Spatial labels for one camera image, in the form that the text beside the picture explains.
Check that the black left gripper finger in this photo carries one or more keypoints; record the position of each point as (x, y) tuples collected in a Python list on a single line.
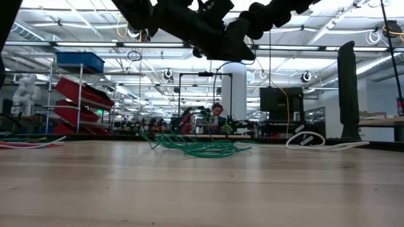
[(233, 47)]

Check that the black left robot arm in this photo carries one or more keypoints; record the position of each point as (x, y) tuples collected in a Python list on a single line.
[(6, 19)]

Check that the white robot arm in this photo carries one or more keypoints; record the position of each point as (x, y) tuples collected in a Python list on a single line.
[(26, 91)]

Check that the black background robot arm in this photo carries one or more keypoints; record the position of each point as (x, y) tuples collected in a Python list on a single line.
[(240, 123), (186, 118)]

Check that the white building column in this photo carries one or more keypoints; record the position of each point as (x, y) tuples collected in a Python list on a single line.
[(238, 94)]

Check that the person behind robot station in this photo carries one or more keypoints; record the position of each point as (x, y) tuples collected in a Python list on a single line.
[(217, 110)]

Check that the long ceiling light strip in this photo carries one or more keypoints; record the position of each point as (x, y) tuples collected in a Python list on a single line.
[(85, 44)]

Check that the blue plastic bin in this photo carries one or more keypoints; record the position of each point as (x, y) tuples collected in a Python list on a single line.
[(79, 61)]

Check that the metal shelving rack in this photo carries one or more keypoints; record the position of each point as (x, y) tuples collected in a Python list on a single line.
[(79, 94)]

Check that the red slanted shelf bin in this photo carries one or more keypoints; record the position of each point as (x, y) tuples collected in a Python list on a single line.
[(72, 89), (61, 129), (69, 113)]

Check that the thin black pole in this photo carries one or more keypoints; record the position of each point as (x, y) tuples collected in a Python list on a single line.
[(394, 63)]

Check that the wooden top work desk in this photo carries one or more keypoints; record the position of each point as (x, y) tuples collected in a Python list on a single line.
[(382, 121)]

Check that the red fire extinguisher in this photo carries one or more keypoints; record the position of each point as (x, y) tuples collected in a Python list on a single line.
[(400, 108)]

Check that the black camera gantry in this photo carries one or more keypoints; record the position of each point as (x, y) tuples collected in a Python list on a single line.
[(205, 74)]

